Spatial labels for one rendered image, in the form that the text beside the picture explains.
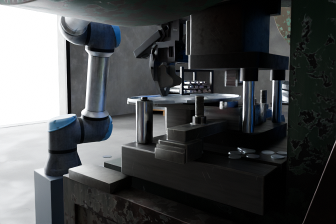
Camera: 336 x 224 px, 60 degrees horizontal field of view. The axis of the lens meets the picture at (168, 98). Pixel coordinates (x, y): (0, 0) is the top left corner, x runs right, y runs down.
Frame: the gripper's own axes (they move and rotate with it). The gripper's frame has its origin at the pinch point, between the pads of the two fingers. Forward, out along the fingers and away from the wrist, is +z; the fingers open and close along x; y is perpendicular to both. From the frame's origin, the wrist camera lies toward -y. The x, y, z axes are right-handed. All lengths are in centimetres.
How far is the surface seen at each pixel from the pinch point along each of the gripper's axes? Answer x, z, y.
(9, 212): 12, 80, -135
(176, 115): -5.1, 4.8, 8.9
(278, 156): -12.2, 8.9, 36.2
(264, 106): 5.8, 2.4, 26.8
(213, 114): -7.6, 3.4, 20.9
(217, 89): 660, 33, -352
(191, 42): -7.6, -12.4, 14.9
